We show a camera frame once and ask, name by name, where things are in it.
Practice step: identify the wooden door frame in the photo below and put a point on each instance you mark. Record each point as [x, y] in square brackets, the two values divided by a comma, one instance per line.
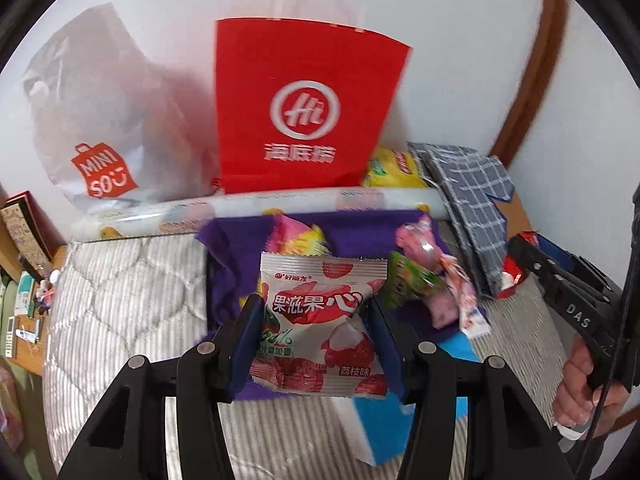
[530, 70]

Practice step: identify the purple cloth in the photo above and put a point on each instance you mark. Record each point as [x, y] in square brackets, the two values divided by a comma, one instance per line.
[230, 260]

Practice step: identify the red snack packet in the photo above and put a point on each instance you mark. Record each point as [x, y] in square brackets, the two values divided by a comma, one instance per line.
[511, 272]

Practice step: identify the red paper bag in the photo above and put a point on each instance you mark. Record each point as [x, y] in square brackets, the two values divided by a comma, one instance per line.
[300, 85]

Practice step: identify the striped mattress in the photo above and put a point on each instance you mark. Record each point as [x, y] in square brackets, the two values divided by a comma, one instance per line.
[125, 285]

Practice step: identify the small bottles and tubes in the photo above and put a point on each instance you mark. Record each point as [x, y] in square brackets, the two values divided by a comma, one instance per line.
[27, 310]

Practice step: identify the plaid cloth with star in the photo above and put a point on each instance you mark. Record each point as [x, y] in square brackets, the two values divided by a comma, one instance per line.
[475, 200]

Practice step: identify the person's right hand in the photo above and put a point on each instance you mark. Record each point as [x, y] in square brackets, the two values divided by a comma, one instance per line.
[575, 395]

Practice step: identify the translucent plastic shopping bag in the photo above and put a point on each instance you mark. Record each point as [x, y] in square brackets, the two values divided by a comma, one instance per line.
[110, 125]

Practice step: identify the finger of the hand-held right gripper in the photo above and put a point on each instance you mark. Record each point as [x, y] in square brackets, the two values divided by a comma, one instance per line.
[535, 265]
[560, 255]

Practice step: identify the green snack packet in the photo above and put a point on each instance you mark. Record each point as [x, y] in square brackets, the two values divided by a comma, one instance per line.
[410, 280]

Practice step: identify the printed paper roll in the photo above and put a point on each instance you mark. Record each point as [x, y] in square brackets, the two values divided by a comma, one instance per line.
[200, 210]

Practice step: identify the person's right forearm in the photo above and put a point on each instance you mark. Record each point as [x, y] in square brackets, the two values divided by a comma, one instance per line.
[575, 452]

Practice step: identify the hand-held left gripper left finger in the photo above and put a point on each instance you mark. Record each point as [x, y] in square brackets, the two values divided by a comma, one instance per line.
[245, 345]

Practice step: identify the yellow purple snack packet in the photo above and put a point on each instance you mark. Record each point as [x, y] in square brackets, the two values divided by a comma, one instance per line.
[295, 237]

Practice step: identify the printed box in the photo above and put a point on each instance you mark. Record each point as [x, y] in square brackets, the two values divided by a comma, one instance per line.
[25, 230]

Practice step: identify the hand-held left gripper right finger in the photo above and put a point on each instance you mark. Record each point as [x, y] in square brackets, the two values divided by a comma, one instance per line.
[387, 350]

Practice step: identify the blue tissue pack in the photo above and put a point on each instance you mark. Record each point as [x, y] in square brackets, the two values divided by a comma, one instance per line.
[375, 430]

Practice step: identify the white pink fruit snack packet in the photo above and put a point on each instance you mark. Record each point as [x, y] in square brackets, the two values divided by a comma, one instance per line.
[472, 312]
[315, 320]

